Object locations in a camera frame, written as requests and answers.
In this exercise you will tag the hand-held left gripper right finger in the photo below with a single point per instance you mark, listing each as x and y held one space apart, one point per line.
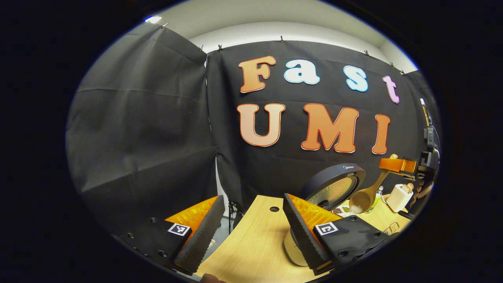
302 236

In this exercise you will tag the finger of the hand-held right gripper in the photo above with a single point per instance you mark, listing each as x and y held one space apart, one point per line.
397 165

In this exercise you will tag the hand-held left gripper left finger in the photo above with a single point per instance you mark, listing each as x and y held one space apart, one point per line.
204 236

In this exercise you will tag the wooden spoon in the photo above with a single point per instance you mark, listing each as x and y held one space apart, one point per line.
362 199

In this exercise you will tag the black lid rice cooker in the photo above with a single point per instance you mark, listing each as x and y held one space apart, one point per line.
340 173

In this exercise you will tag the toasted bread slice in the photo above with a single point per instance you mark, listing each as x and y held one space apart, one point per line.
409 187

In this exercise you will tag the white toaster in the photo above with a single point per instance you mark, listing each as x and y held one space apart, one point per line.
397 199

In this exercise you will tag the black tripod stand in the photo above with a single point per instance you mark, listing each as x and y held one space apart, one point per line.
232 214

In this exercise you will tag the green label plastic bottle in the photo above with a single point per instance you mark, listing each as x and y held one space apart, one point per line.
378 198

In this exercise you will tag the white sectioned condiment dish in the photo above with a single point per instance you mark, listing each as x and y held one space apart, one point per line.
342 210

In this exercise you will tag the ceiling light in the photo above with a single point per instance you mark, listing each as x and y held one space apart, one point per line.
153 19

